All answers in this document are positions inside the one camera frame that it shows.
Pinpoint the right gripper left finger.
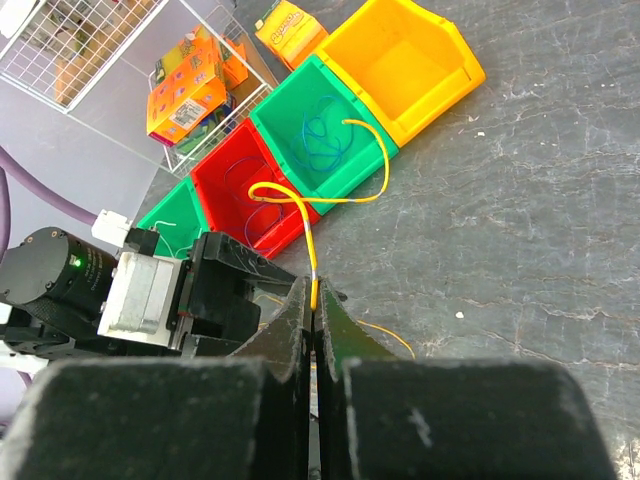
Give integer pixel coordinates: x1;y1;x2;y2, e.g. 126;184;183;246
1;278;311;479

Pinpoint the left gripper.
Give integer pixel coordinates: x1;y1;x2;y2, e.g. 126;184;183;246
169;232;296;350

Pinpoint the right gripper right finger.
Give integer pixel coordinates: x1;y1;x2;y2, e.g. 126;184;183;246
314;281;615;479

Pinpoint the white wire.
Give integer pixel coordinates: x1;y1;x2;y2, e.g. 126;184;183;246
149;220;193;259

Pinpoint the purple wire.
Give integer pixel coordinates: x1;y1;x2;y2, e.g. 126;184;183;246
223;155;291;244

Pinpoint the blue wire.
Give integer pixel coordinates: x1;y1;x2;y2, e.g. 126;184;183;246
291;94;357;173

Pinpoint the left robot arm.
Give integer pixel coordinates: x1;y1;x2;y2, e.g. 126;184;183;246
1;227;296;362

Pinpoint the green bin lower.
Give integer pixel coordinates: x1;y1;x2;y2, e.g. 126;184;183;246
137;177;209;260

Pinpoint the green bin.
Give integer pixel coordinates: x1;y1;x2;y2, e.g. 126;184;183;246
250;55;399;199
137;177;209;260

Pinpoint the red plastic bin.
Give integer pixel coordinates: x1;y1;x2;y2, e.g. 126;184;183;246
191;119;304;259

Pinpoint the green bin upper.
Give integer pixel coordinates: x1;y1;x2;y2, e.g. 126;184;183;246
250;55;399;199

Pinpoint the orange snack box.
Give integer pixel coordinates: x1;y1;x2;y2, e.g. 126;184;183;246
146;25;249;146

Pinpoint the yellow plastic bin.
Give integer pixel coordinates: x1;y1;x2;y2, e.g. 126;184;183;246
315;0;486;147

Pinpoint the white wire shelf rack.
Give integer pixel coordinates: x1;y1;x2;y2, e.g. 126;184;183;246
1;1;277;178

